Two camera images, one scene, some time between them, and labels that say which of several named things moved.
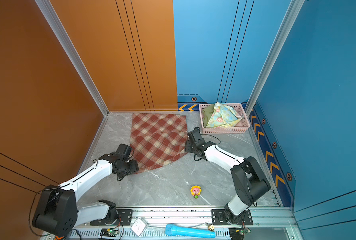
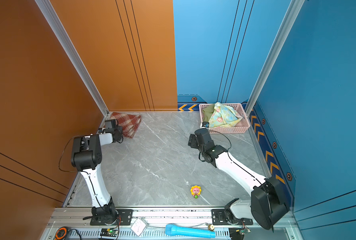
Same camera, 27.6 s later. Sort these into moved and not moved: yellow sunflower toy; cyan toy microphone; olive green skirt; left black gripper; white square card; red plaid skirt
Moved: red plaid skirt; left black gripper
Not moved: white square card; yellow sunflower toy; olive green skirt; cyan toy microphone
